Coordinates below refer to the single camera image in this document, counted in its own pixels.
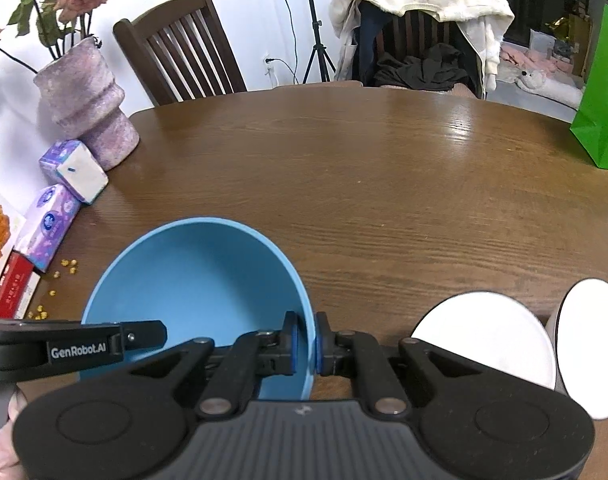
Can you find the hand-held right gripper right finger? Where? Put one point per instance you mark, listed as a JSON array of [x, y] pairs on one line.
[[322, 345]]

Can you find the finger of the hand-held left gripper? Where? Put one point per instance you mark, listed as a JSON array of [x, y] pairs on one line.
[[141, 336]]

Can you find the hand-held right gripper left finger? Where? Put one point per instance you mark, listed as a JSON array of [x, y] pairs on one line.
[[291, 345]]

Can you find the blue bowl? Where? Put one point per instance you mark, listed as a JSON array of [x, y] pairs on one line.
[[198, 280]]

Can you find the white bowl with black rim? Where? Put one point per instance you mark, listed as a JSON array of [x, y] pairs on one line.
[[484, 330], [594, 350]]

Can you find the person's left hand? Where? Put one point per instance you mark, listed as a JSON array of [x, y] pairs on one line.
[[1, 455]]

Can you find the red flat box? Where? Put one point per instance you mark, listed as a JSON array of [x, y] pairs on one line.
[[13, 287]]

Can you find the scattered yellow kernels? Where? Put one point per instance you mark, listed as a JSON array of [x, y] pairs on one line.
[[66, 266]]

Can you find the purple soft tissue pack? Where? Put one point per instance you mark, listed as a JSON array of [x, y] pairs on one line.
[[46, 225]]

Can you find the purple and white tissue cube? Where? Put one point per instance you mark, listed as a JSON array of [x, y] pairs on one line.
[[76, 170]]

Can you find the dark wooden chair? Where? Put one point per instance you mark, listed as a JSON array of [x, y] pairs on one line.
[[183, 45]]

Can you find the dark crumpled cloth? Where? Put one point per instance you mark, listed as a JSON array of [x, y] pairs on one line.
[[424, 67]]

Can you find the dark blue pants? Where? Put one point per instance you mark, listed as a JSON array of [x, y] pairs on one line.
[[371, 40]]

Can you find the black studio light stand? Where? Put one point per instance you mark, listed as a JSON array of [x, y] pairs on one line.
[[315, 35]]

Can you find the wooden chair draped with clothes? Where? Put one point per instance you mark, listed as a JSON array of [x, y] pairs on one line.
[[419, 30]]

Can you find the white plush toy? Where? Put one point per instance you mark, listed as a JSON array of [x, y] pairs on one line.
[[531, 81]]

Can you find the green paper bag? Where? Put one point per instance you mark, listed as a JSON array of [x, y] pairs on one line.
[[604, 100]]

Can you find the wall socket with plug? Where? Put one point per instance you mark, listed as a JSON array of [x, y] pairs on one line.
[[270, 65]]

